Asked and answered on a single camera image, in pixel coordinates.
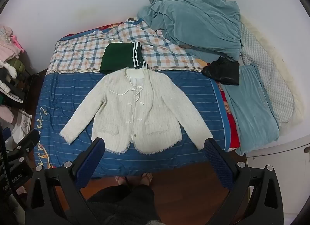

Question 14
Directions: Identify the pile of clothes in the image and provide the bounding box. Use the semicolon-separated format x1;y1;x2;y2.
0;26;33;124

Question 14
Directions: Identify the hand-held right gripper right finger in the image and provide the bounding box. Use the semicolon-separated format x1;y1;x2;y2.
204;137;284;225

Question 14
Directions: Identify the plaid quilt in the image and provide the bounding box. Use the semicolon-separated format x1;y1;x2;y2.
46;20;209;74

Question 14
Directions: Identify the person's foot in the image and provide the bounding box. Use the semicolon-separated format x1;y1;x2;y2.
138;172;153;187
116;176;130;187

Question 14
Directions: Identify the white quilted mattress pad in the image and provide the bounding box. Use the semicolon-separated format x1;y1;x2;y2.
239;21;296;124

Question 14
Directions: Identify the green garment with white stripes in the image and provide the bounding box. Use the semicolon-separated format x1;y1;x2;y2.
99;42;149;74

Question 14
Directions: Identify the teal velvet blanket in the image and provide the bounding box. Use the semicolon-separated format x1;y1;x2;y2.
137;0;244;62

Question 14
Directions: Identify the white bedside furniture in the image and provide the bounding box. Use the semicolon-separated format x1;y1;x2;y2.
246;136;310;170

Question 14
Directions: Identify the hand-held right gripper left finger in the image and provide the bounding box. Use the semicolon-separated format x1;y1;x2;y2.
25;137;107;225

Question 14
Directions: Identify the white tweed jacket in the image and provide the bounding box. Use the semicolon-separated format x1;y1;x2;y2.
60;67;214;155

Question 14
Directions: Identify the person's right foot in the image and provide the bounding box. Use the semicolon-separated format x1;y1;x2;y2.
138;172;153;187

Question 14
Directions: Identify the white embroidered cloth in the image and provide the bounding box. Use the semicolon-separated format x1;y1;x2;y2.
12;110;33;144

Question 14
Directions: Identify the person's left foot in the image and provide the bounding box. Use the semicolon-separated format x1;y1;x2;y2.
116;176;130;187

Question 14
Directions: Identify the red patterned sheet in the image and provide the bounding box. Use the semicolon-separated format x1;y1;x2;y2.
217;81;242;153

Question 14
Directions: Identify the person's dark fuzzy clothing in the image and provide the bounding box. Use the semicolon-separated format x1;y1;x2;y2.
86;183;161;225

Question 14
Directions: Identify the blue striped bed sheet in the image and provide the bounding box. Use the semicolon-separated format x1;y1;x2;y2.
34;69;229;179

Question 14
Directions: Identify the cream fluffy blanket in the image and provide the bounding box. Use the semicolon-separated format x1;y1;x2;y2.
241;15;305;124

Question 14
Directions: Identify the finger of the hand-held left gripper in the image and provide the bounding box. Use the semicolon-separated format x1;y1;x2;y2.
6;129;41;162
1;128;12;144

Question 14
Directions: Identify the teal pillow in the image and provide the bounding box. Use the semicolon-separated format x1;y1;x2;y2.
221;63;280;156

